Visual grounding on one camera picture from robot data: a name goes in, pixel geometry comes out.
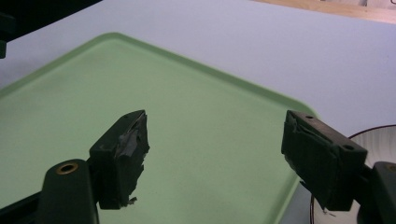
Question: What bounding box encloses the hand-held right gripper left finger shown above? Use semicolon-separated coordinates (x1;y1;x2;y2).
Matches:
88;109;150;210

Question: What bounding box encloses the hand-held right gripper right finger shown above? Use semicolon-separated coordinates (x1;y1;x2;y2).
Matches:
280;109;369;213

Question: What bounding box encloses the light green plastic tray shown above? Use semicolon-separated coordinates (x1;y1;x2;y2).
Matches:
0;32;318;224

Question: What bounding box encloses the wooden board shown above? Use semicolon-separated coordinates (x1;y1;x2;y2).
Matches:
251;0;396;25

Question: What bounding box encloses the dark block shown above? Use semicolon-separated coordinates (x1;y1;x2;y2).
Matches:
0;12;17;60

